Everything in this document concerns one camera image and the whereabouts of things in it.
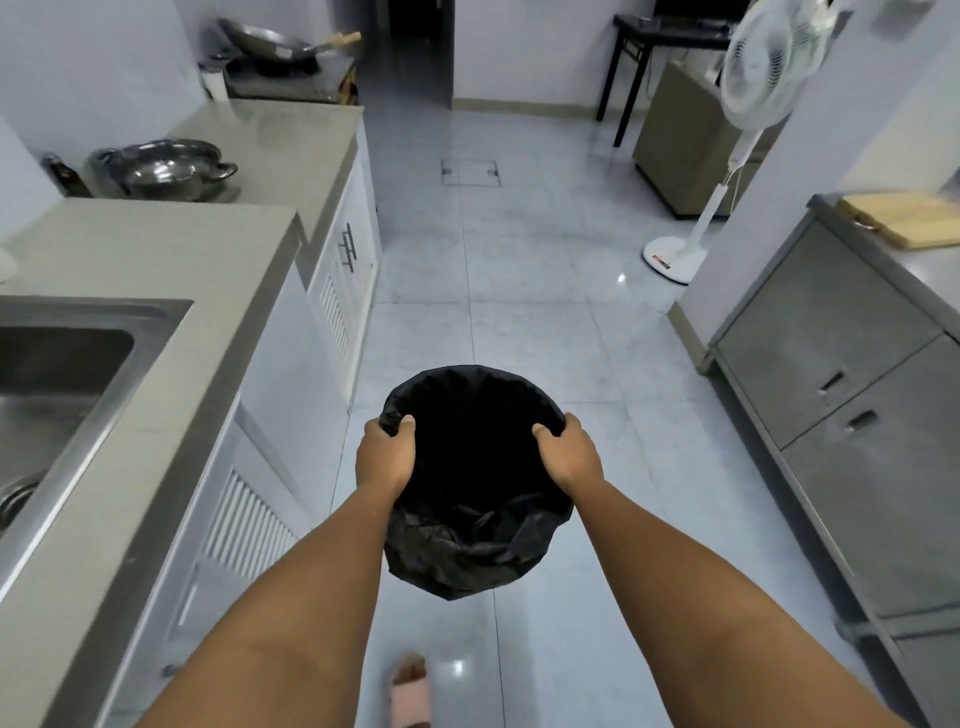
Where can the gas stove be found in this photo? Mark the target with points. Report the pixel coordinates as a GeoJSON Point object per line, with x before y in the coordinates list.
{"type": "Point", "coordinates": [289, 81]}

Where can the person's right forearm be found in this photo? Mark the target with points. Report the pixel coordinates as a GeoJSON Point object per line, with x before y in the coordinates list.
{"type": "Point", "coordinates": [712, 607]}

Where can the stainless steel sink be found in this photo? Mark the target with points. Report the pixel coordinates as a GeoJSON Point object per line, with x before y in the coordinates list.
{"type": "Point", "coordinates": [56, 405]}

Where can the person's foot in pink slipper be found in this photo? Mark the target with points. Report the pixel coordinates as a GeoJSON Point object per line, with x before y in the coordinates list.
{"type": "Point", "coordinates": [410, 694]}

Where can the black table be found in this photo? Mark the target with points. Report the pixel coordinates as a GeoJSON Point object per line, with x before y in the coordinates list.
{"type": "Point", "coordinates": [645, 45]}

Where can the bin with black bag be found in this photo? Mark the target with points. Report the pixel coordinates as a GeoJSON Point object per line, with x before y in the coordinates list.
{"type": "Point", "coordinates": [474, 480]}

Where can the wooden cutting board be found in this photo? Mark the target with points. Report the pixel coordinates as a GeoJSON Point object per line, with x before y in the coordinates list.
{"type": "Point", "coordinates": [904, 217]}

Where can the person's left hand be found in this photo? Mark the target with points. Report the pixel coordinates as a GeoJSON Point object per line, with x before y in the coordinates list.
{"type": "Point", "coordinates": [386, 465]}

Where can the white kitchen base cabinet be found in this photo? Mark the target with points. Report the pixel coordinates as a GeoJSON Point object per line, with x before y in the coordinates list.
{"type": "Point", "coordinates": [300, 390]}

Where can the person's left thumb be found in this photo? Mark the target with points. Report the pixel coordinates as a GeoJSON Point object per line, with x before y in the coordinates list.
{"type": "Point", "coordinates": [406, 428]}

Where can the person's right hand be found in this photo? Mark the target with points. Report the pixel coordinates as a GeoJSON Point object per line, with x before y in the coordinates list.
{"type": "Point", "coordinates": [574, 457]}

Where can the person's right thumb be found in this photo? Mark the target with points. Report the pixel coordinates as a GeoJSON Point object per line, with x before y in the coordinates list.
{"type": "Point", "coordinates": [544, 433]}

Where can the person's left forearm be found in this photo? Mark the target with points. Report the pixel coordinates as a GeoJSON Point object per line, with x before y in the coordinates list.
{"type": "Point", "coordinates": [292, 615]}

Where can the stainless steel pot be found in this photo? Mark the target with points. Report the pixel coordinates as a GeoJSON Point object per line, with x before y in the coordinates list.
{"type": "Point", "coordinates": [166, 169]}

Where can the white standing fan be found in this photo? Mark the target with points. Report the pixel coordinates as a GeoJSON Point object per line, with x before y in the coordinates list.
{"type": "Point", "coordinates": [739, 112]}

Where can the beige cardboard box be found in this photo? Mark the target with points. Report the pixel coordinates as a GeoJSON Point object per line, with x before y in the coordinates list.
{"type": "Point", "coordinates": [694, 142]}

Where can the dark glass bottle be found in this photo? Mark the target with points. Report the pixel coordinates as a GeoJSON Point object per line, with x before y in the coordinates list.
{"type": "Point", "coordinates": [64, 178]}

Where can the stainless steel cabinet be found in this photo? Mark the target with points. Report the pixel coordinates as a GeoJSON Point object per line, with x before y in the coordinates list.
{"type": "Point", "coordinates": [862, 420]}

